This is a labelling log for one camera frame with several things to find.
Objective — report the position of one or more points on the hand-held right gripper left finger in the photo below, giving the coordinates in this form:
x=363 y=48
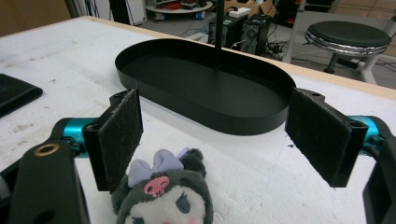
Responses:
x=120 y=140

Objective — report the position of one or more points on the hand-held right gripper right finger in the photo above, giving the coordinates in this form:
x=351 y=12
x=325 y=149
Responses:
x=323 y=137

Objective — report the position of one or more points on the grey plush doll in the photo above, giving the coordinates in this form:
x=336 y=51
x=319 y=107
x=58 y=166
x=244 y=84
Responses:
x=165 y=193

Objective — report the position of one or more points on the black oval tray with pole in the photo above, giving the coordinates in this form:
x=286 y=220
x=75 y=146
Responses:
x=205 y=90

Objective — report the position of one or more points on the round black stool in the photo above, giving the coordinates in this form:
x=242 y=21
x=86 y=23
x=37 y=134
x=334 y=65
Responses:
x=348 y=40

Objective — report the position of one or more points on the black cloth pad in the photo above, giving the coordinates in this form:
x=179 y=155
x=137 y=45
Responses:
x=15 y=93

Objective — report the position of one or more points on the black computer tower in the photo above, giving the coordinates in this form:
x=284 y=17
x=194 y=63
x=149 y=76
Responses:
x=229 y=29
x=257 y=34

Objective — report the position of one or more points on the round white table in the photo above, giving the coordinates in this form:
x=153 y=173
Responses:
x=179 y=6

